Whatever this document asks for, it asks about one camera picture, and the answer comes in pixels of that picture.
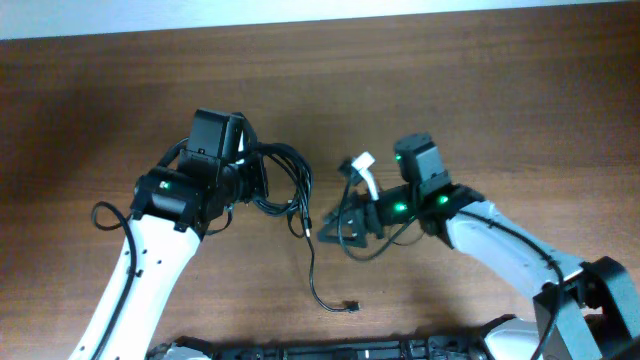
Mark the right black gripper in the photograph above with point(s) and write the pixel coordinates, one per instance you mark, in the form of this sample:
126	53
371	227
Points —
361	220

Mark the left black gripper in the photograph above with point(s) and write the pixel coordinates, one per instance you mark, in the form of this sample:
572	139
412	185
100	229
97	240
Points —
254	167

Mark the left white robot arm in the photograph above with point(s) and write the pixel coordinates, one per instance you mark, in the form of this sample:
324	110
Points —
196	182

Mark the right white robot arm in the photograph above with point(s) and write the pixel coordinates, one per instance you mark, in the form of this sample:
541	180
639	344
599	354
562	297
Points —
583	310

